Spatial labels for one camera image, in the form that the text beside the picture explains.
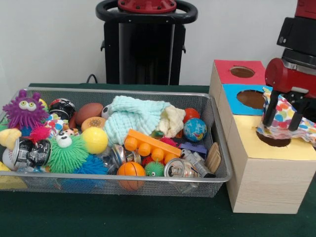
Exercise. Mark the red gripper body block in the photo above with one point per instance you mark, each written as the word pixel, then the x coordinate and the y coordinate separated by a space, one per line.
pixel 289 79

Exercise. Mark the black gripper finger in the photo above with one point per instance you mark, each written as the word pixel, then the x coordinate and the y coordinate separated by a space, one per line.
pixel 271 107
pixel 296 114

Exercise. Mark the colourful patterned cloth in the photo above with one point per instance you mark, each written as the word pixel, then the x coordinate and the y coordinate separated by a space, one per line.
pixel 284 118

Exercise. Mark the light teal cloth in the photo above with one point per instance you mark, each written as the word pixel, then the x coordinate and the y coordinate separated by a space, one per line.
pixel 131 118

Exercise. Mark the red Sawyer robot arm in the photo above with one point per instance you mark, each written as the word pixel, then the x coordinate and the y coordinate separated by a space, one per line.
pixel 301 34

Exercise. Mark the wooden box with three holes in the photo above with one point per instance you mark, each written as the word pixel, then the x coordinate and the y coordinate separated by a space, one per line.
pixel 266 168

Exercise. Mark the shallow clear bin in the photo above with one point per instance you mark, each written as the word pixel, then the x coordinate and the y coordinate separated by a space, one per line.
pixel 217 163

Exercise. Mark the blue globe ball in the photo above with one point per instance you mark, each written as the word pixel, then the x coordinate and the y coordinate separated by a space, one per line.
pixel 195 129

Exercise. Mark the cream yellow cloth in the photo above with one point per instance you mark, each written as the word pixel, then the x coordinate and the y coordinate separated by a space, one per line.
pixel 173 121

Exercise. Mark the crushed silver can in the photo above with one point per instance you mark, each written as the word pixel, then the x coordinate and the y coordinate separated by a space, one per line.
pixel 180 169

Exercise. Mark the orange building block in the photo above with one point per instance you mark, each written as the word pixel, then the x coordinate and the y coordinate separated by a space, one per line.
pixel 148 143

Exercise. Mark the small orange basketball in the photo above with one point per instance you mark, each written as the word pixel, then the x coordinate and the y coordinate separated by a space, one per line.
pixel 131 171

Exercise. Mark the yellow ball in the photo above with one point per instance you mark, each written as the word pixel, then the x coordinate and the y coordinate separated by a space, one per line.
pixel 95 140

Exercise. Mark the small brown football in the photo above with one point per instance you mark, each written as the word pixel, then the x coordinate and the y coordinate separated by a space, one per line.
pixel 89 112

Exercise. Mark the dark green table cloth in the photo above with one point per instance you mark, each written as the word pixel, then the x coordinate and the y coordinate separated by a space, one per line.
pixel 123 217

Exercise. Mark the green spiky ball with eyes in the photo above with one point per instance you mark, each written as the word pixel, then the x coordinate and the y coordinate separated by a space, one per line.
pixel 66 154

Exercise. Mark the purple spiky monster toy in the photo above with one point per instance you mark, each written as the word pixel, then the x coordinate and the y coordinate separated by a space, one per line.
pixel 23 111

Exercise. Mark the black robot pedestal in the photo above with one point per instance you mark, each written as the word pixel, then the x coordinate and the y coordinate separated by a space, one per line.
pixel 143 54

